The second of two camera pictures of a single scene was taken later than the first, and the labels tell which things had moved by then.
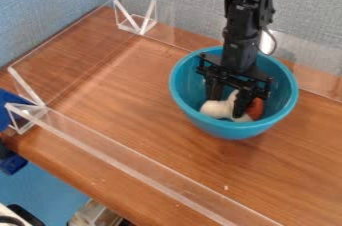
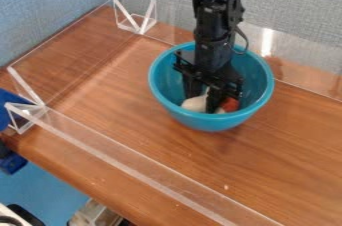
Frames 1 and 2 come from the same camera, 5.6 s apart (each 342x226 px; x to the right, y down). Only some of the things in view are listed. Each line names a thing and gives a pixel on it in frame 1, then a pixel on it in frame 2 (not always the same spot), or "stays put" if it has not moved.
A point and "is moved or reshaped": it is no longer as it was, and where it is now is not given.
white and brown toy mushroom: (222, 108) -> (196, 104)
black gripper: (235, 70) -> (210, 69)
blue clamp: (11, 163) stays put
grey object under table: (93, 214) stays put
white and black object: (13, 215) stays put
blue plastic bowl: (188, 94) is moved or reshaped
